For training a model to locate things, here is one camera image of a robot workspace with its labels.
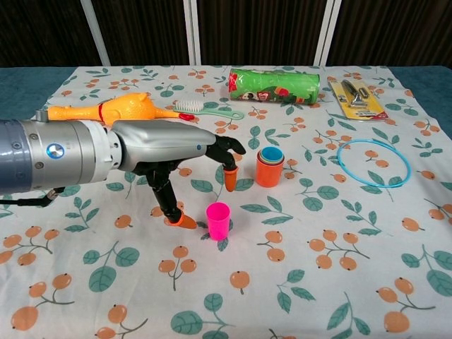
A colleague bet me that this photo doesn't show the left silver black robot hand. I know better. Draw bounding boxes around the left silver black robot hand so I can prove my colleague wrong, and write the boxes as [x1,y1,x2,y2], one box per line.
[111,119,247,230]

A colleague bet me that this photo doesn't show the pink plastic cup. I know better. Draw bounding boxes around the pink plastic cup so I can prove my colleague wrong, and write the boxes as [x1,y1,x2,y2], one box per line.
[206,202,231,242]

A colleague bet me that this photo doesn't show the yellow plastic cup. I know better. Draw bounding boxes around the yellow plastic cup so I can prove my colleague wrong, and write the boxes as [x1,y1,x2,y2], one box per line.
[258,148,285,165]

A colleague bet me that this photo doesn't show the light blue plastic cup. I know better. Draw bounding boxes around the light blue plastic cup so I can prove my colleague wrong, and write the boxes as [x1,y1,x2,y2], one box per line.
[261,146,283,162]

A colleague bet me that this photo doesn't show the orange plastic cup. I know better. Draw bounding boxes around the orange plastic cup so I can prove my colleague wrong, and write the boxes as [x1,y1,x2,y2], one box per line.
[255,152,285,187]

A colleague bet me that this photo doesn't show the yellow rubber chicken toy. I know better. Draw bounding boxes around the yellow rubber chicken toy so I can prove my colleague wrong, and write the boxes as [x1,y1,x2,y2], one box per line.
[47,92,197,125]

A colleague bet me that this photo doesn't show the dark slatted partition panel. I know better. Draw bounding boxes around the dark slatted partition panel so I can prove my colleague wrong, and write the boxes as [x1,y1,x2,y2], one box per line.
[90,0,194,66]
[0,0,104,68]
[328,0,452,68]
[196,0,332,66]

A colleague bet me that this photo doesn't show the green cylindrical can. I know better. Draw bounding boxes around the green cylindrical can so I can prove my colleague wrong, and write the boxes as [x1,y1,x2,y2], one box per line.
[227,68,321,106]

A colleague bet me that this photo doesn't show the floral print tablecloth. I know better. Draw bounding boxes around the floral print tablecloth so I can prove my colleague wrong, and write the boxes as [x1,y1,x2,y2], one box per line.
[0,65,452,339]

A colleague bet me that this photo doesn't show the razor on yellow card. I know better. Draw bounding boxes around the razor on yellow card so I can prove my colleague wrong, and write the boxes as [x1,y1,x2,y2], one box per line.
[327,78,389,122]

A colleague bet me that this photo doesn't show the green handled brush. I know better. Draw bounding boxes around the green handled brush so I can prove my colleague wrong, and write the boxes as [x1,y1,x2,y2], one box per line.
[172,100,245,120]

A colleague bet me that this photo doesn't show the white partition frame post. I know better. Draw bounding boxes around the white partition frame post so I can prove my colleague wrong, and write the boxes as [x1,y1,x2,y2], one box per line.
[80,0,110,66]
[183,0,201,66]
[314,0,343,66]

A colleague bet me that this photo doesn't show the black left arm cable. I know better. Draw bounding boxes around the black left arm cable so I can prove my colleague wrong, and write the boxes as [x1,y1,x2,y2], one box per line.
[0,188,67,210]

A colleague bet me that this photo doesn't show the light blue plastic ring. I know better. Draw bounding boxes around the light blue plastic ring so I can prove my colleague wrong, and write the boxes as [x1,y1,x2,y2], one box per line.
[336,138,412,188]

